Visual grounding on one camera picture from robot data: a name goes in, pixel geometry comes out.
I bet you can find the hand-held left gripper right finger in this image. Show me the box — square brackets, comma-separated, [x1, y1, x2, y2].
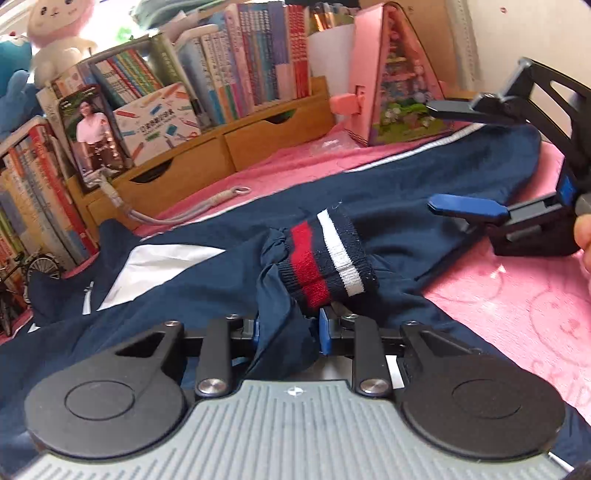
[318, 307, 485, 398]

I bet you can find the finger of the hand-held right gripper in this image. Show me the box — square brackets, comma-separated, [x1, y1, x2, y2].
[427, 194, 509, 225]
[425, 92, 523, 125]

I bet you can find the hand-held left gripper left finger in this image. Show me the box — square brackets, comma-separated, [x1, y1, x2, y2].
[115, 315, 260, 398]

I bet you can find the navy and white jacket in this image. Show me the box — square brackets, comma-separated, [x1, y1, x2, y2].
[0, 124, 591, 480]

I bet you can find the person's right hand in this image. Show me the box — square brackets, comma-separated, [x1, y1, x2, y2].
[574, 215, 591, 278]

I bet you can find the pink rabbit print blanket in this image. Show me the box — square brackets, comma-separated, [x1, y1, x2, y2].
[60, 129, 591, 416]

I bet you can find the pink triangular miniature house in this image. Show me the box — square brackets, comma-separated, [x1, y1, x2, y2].
[329, 2, 459, 147]

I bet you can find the clear plastic wrapper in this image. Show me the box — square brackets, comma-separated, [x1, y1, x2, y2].
[310, 133, 360, 157]

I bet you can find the white pen holder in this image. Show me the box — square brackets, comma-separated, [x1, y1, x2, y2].
[306, 23, 357, 88]

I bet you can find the wooden drawer organiser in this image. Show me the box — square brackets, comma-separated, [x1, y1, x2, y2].
[67, 76, 335, 229]

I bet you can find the row of slim textbooks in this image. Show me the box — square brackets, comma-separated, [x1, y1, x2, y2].
[88, 0, 315, 133]

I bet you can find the black model bicycle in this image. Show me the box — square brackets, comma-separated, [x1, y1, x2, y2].
[0, 251, 62, 337]

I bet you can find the white box pencil print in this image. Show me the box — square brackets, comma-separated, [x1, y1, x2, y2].
[113, 82, 204, 168]

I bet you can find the row of tall books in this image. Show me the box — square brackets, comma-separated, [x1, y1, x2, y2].
[0, 115, 100, 278]

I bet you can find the blue cat plush toy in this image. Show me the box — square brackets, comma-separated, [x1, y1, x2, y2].
[0, 32, 42, 137]

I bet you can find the pink rabbit plush toy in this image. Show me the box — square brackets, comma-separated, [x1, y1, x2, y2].
[25, 0, 100, 86]

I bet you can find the beige phone lanyard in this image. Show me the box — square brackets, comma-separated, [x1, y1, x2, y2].
[99, 178, 252, 228]

